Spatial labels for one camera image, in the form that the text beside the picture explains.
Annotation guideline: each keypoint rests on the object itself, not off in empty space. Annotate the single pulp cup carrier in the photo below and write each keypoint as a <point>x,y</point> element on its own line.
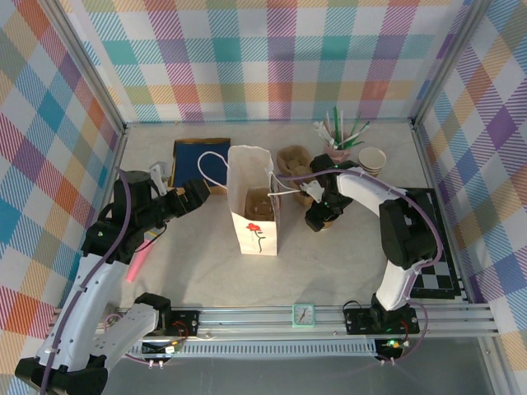
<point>258,203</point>

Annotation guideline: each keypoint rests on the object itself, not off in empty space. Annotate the white flower print paper bag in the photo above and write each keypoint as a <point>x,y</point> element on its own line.
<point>255,238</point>

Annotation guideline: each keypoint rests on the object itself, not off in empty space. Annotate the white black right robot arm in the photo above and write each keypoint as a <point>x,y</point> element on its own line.
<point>362,189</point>

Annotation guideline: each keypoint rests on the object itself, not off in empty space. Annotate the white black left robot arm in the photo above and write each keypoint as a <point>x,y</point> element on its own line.
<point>82,296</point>

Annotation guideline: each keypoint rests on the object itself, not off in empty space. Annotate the blue napkin stack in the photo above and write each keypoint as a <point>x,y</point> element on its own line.
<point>189,160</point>

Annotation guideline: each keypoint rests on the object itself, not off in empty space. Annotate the pink metal bucket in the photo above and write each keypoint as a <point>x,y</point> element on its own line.
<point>337,154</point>

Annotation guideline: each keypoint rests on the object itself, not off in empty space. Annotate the pink toy microphone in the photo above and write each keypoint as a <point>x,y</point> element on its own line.
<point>139,265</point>

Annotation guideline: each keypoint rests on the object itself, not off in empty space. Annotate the stack of brown paper cups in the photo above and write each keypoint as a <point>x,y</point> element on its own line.
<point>372,160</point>

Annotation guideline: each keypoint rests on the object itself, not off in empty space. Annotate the stack of pulp cup carriers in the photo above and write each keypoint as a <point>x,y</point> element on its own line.
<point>294,160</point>

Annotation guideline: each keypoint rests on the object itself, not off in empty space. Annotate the small teal square clock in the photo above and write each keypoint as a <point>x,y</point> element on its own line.
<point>303,316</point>

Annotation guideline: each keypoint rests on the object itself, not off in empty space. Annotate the black white chessboard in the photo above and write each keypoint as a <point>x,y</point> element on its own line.
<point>440,284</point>

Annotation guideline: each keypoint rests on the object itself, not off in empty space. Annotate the small controller board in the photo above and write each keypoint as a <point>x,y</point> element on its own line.
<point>164,349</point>
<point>393,345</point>

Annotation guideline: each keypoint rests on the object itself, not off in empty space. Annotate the blue tray wooden frame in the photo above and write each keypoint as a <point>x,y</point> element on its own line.
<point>177,164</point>

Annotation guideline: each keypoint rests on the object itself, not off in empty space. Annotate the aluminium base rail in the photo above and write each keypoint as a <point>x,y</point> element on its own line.
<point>255,321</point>

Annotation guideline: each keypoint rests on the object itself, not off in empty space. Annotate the aluminium frame post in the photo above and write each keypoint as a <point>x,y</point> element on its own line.
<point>88,61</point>
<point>446,61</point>

